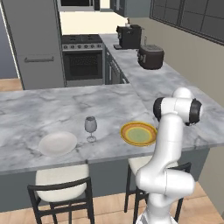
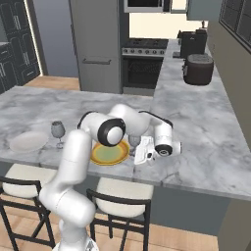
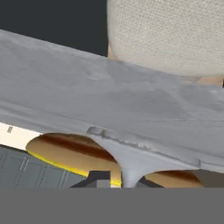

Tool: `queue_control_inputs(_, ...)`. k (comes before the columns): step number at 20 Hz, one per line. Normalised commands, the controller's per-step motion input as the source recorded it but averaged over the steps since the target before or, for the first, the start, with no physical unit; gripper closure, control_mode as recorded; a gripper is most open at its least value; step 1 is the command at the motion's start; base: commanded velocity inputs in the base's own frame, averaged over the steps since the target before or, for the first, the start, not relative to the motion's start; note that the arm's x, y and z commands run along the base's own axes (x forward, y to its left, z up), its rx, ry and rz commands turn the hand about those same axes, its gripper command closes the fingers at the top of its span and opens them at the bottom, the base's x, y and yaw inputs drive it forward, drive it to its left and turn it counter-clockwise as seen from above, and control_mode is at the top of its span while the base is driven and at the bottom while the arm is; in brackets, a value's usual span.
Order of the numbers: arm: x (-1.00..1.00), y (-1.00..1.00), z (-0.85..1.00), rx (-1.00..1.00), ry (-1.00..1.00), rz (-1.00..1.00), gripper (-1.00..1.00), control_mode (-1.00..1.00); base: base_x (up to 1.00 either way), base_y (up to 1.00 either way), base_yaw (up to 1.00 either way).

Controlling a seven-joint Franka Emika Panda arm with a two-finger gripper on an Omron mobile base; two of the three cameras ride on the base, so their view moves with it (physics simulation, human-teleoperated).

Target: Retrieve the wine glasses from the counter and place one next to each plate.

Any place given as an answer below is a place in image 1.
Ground clear wine glass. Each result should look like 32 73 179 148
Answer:
84 115 98 144

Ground yellow and green plate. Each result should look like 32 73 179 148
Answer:
120 121 158 147

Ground white plate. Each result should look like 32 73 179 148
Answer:
38 130 79 158

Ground grey base cupboards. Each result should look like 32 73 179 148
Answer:
102 46 130 86

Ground steel oven with hob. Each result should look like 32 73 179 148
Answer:
60 33 106 88

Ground black toaster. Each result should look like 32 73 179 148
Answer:
136 44 165 70

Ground black coffee machine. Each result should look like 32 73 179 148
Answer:
113 24 143 51

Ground black chair with cream seat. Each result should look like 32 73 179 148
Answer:
123 155 193 224
26 164 95 224

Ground grey fridge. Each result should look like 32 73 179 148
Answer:
1 0 67 91

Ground microwave oven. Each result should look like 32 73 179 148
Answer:
56 0 101 12

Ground dark framed window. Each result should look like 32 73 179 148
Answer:
149 0 224 46

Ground grey wall cupboards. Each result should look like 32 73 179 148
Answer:
109 0 152 18

